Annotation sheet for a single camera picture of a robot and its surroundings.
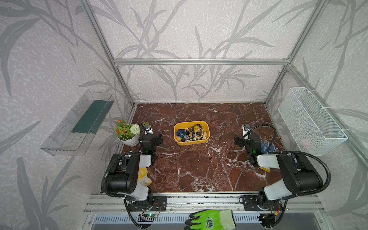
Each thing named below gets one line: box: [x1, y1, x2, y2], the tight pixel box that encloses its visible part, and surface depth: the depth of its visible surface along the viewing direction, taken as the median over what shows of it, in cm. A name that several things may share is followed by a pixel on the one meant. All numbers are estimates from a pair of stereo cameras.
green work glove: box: [184, 209, 237, 230], surface depth 69 cm
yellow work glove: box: [137, 167, 153, 187], surface depth 82 cm
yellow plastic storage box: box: [173, 120, 211, 146], surface depth 100 cm
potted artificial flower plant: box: [115, 118, 141, 148], surface depth 88 cm
